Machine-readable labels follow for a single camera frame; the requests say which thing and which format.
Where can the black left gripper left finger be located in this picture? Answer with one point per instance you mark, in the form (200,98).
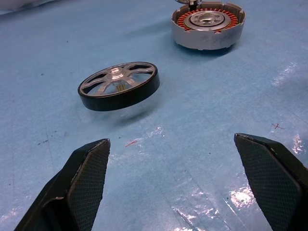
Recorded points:
(81,183)

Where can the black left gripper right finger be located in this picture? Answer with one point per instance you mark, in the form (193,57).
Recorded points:
(272,183)

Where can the silver motor stator housing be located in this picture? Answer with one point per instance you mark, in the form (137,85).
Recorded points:
(204,39)

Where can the blue table mat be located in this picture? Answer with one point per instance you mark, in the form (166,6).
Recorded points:
(48,96)

